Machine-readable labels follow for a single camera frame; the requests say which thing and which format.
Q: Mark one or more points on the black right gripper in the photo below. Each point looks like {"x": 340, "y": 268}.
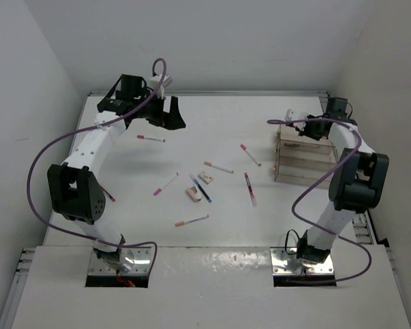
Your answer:
{"x": 305, "y": 131}

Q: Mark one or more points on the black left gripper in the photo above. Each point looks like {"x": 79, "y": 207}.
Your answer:
{"x": 171, "y": 120}

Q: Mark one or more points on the pink capped white marker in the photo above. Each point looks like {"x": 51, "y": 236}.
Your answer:
{"x": 148, "y": 138}

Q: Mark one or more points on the red gel pen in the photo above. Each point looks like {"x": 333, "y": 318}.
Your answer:
{"x": 308, "y": 147}

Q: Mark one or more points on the blue gel pen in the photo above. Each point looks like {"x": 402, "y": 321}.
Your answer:
{"x": 201, "y": 189}

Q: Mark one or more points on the orange capped white marker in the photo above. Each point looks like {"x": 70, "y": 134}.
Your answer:
{"x": 219, "y": 167}

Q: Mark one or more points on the magenta gel pen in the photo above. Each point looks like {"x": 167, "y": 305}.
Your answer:
{"x": 250, "y": 189}

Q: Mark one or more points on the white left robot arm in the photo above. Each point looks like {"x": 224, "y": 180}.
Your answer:
{"x": 75, "y": 191}

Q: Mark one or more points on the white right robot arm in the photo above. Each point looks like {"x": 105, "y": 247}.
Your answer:
{"x": 356, "y": 181}

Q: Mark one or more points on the clear acrylic tiered organizer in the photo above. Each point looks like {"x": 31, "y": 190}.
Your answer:
{"x": 293, "y": 166}

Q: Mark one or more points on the magenta capped white marker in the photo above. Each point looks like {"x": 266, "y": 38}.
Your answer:
{"x": 161, "y": 188}

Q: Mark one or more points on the small beige eraser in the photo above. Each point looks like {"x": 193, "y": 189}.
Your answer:
{"x": 205, "y": 177}

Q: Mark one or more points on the pink correction tape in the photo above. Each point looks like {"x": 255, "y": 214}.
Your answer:
{"x": 194, "y": 194}

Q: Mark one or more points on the red pen at left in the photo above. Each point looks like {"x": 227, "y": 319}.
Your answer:
{"x": 108, "y": 194}

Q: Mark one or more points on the orange capped marker front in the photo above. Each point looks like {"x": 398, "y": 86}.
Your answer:
{"x": 182, "y": 223}

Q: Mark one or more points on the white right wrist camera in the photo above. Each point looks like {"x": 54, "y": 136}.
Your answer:
{"x": 295, "y": 115}

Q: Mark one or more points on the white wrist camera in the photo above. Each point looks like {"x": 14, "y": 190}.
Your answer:
{"x": 159, "y": 83}
{"x": 295, "y": 115}

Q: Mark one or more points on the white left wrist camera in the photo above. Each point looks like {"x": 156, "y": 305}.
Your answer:
{"x": 159, "y": 83}

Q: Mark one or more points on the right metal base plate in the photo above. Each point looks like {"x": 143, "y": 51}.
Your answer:
{"x": 286, "y": 265}

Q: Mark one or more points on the metal base plate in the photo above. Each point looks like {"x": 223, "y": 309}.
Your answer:
{"x": 137, "y": 260}
{"x": 286, "y": 265}

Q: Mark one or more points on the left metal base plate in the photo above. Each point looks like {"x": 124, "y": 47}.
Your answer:
{"x": 137, "y": 260}

